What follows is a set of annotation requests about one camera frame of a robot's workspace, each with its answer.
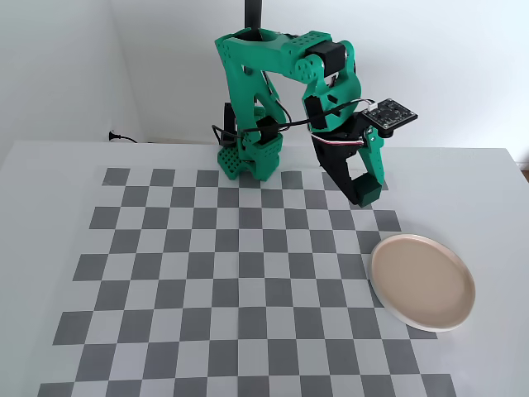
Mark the beige round plate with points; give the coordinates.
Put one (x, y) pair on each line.
(421, 281)

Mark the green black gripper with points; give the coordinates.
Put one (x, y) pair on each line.
(335, 154)

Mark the dark green cube dice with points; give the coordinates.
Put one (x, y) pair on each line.
(368, 192)

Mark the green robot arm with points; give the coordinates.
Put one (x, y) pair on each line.
(256, 91)

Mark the black wrist camera board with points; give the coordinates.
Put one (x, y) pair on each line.
(390, 112)

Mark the grey white checkerboard mat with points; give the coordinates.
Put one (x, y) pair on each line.
(215, 297)

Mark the black vertical pole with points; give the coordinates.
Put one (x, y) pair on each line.
(253, 12)

